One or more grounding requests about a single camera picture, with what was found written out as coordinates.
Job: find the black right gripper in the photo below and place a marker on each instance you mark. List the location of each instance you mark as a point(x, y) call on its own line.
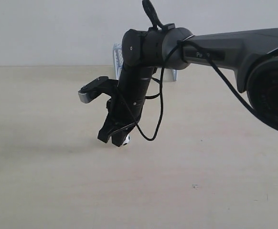
point(124, 109)

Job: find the small black white soccer ball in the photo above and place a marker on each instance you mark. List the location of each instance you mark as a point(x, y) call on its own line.
point(126, 140)

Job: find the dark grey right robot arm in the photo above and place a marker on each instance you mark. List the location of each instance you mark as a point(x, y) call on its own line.
point(252, 56)

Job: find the small light blue goal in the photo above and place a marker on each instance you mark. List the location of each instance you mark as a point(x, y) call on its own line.
point(169, 74)

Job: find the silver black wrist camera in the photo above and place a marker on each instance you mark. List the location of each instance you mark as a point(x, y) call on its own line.
point(100, 85)

